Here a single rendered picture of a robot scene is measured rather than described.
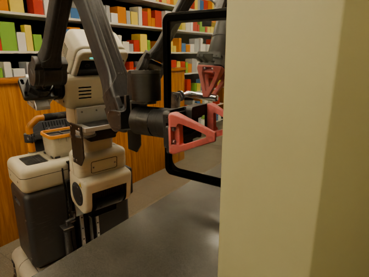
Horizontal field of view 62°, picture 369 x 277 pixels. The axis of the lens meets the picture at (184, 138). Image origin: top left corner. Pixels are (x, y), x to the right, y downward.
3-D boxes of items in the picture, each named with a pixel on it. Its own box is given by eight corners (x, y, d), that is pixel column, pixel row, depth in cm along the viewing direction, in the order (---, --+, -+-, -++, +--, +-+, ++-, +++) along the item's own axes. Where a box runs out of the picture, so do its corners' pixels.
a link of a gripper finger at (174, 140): (230, 110, 50) (183, 106, 55) (208, 117, 44) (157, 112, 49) (229, 150, 51) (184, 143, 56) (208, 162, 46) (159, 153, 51)
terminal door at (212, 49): (279, 202, 66) (297, 1, 55) (165, 173, 82) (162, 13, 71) (280, 200, 67) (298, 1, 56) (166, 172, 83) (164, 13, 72)
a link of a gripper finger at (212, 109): (247, 104, 55) (203, 101, 60) (230, 110, 49) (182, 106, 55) (246, 141, 57) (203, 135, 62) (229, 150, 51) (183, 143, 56)
